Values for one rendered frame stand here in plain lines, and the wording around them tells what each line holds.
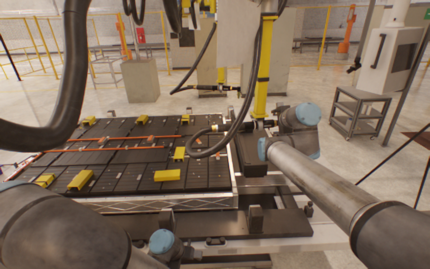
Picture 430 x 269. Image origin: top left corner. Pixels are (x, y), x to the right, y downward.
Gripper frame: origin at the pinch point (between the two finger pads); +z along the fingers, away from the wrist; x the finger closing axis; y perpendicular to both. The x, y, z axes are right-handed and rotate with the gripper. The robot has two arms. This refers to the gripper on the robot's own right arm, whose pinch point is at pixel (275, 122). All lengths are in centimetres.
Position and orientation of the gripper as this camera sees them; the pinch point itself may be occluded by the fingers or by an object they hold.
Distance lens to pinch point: 116.8
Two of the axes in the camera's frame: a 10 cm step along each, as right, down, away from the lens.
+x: 0.9, 10.0, -0.3
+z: -1.0, 0.4, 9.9
